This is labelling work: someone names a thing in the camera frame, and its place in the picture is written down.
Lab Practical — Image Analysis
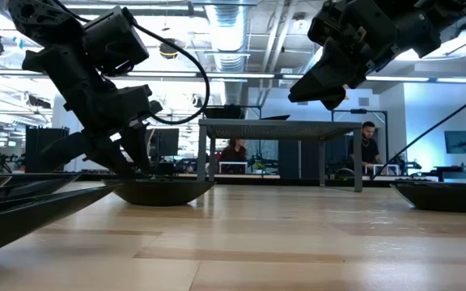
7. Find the black computer monitor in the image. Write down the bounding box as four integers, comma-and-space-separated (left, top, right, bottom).
143, 128, 180, 158

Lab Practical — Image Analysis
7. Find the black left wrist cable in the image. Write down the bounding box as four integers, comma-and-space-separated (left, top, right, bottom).
53, 0, 211, 125

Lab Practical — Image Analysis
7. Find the black mini plate pile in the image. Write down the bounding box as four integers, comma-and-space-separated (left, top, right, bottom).
202, 105, 245, 120

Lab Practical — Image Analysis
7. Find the person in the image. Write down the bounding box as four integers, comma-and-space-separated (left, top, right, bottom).
219, 138, 249, 163
346, 120, 383, 167

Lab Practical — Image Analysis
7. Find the wall-mounted screen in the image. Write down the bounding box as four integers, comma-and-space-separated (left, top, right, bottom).
444, 130, 466, 155

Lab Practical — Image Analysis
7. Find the grey perforated metal shelf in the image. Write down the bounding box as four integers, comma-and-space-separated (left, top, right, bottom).
197, 118, 364, 193

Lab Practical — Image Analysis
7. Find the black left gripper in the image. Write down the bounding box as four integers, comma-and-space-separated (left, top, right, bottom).
40, 84, 163, 178

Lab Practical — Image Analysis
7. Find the black round mini plate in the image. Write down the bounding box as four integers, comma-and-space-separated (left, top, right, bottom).
101, 179, 217, 207

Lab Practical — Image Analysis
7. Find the black table edge rail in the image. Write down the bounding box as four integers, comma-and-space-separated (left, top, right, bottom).
6, 172, 440, 188

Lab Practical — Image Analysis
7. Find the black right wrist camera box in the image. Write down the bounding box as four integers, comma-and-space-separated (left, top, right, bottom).
307, 2, 355, 46

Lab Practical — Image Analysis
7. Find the silver ventilation duct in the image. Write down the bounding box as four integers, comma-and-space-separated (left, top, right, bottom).
204, 0, 251, 106

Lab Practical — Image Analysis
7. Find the black cabinet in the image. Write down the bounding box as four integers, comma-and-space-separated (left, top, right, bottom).
25, 126, 70, 174

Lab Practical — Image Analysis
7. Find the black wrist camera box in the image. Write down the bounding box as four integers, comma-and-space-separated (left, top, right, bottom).
307, 2, 355, 46
82, 6, 150, 77

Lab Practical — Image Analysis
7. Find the long ceiling light bar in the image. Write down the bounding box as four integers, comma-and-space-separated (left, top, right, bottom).
0, 70, 277, 81
364, 75, 466, 84

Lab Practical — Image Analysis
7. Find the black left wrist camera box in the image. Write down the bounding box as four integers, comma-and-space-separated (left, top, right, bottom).
82, 6, 150, 77

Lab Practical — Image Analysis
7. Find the black leaf-shaped mini plate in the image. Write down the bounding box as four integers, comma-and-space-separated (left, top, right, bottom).
389, 180, 466, 213
0, 184, 117, 262

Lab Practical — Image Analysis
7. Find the black metal stand frame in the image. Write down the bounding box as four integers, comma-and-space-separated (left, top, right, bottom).
332, 108, 388, 162

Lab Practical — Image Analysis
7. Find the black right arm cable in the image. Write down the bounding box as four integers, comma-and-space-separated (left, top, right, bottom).
372, 83, 466, 179

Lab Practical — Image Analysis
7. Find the white frame table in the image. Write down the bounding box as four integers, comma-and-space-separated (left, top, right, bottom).
218, 161, 249, 175
364, 163, 398, 175

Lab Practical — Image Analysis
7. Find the black desk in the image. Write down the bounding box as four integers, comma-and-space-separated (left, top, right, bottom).
434, 165, 466, 183

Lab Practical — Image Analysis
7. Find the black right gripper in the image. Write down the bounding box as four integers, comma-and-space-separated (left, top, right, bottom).
288, 0, 441, 111

